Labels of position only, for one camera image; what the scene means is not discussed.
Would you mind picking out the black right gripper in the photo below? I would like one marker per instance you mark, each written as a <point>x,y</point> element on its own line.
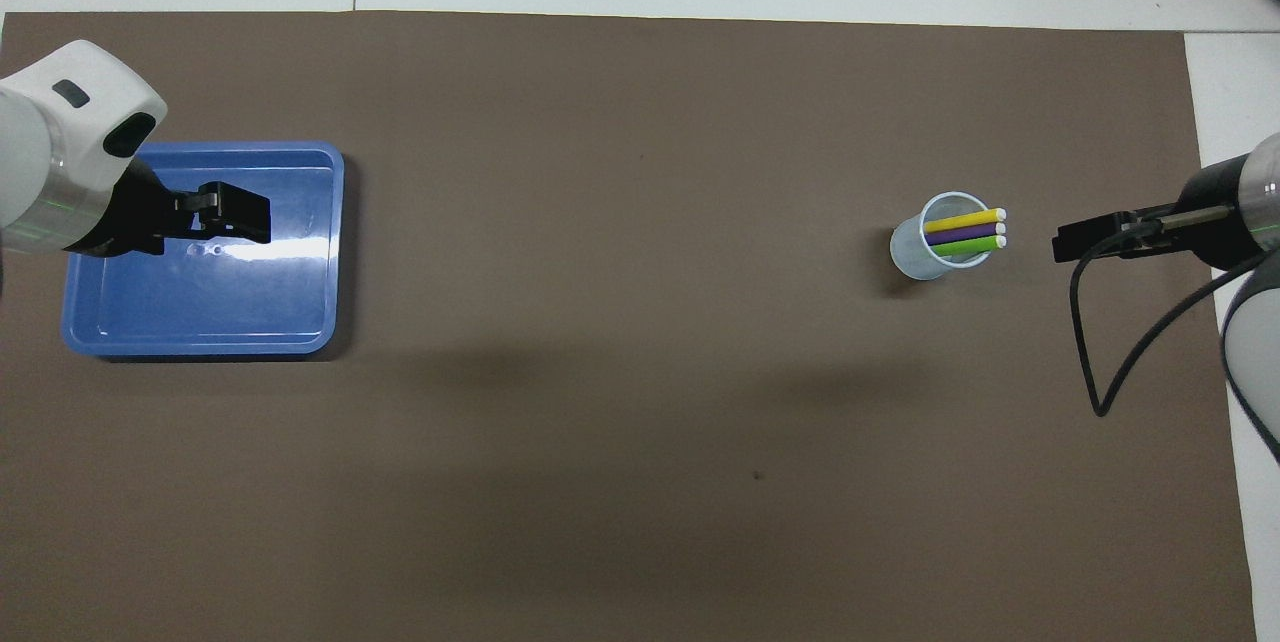
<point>1215,222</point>

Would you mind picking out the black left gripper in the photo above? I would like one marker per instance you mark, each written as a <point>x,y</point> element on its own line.
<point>130,217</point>

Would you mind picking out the purple marker pen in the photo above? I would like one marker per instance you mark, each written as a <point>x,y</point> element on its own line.
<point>965,233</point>

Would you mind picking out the green marker pen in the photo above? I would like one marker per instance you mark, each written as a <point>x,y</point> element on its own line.
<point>965,247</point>

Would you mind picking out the yellow marker pen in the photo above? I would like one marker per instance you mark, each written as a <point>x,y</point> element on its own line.
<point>965,220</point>

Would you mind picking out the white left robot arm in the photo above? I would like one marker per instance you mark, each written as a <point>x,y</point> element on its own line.
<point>60,142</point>

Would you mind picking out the blue plastic tray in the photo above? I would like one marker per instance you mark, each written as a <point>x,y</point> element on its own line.
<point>260,312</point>

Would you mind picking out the clear plastic cup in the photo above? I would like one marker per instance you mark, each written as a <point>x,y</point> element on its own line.
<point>912,257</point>

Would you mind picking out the brown table mat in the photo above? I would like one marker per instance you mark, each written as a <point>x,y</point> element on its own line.
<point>640,372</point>

